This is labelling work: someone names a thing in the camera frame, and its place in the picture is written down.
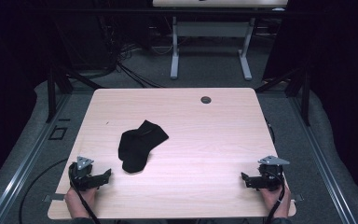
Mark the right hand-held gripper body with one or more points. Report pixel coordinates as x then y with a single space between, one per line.
270 177

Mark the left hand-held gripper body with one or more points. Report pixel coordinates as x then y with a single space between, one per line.
82 177

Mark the black sock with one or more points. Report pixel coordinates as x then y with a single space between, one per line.
136 149

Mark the person's left hand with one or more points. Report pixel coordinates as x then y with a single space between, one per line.
77 202

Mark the person's right hand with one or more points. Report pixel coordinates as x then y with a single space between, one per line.
276 202

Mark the black metal stand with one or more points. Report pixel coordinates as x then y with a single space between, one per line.
306 96
51 93

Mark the white desk with metal legs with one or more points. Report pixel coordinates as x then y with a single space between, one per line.
211 29

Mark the aluminium floor rail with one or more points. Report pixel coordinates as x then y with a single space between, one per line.
323 168
21 168

